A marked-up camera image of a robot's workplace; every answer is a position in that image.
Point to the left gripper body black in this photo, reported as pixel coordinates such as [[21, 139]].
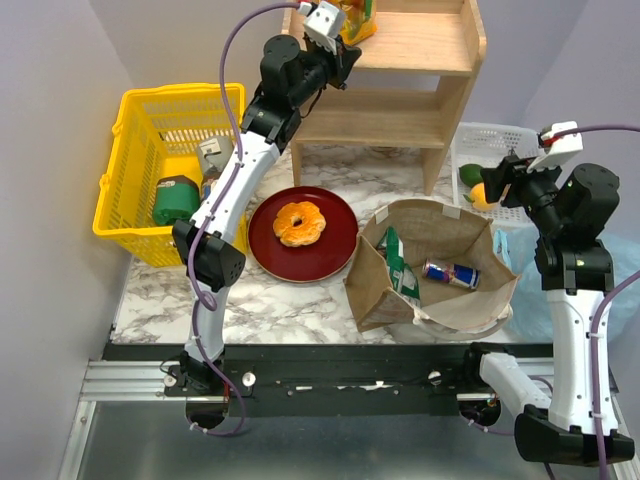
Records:
[[327, 64]]

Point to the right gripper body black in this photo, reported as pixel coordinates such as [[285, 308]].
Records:
[[529, 189]]

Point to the orange fruit with leaf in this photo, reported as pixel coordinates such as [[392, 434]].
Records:
[[476, 198]]

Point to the green lime fruit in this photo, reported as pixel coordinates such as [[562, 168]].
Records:
[[470, 174]]

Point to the yellow snack bag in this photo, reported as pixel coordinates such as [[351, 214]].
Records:
[[360, 20]]

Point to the brown paper grocery bag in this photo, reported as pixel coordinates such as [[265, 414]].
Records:
[[429, 232]]

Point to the light blue plastic bag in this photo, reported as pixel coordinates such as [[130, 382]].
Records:
[[531, 312]]

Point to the green snack packet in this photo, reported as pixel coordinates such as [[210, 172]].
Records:
[[403, 280]]

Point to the orange fluffy food item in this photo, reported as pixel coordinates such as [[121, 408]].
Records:
[[299, 224]]

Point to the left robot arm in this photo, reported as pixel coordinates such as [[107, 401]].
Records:
[[291, 72]]

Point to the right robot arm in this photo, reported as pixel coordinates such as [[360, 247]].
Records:
[[575, 424]]

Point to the grey wrapped food package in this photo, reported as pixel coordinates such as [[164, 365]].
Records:
[[214, 153]]

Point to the beige wrapped food package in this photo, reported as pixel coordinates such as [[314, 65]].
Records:
[[208, 183]]

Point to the green wrapped food package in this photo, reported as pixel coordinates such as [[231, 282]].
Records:
[[177, 198]]

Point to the white plastic mesh basket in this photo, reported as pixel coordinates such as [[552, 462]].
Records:
[[486, 145]]

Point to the wooden shelf rack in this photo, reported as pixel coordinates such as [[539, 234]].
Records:
[[410, 87]]

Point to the blue drink can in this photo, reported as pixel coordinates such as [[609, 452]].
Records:
[[451, 273]]

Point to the red round lacquer tray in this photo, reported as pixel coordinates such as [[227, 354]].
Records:
[[314, 262]]

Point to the yellow plastic shopping basket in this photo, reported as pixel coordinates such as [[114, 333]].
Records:
[[155, 135]]

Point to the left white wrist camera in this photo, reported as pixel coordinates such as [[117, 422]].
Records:
[[322, 23]]

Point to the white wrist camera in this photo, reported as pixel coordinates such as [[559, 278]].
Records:
[[555, 147], [322, 23]]

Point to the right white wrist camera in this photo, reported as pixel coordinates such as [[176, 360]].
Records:
[[555, 147]]

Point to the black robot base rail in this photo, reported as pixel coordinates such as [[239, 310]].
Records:
[[339, 380]]

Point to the aluminium frame profile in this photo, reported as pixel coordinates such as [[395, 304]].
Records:
[[108, 381]]

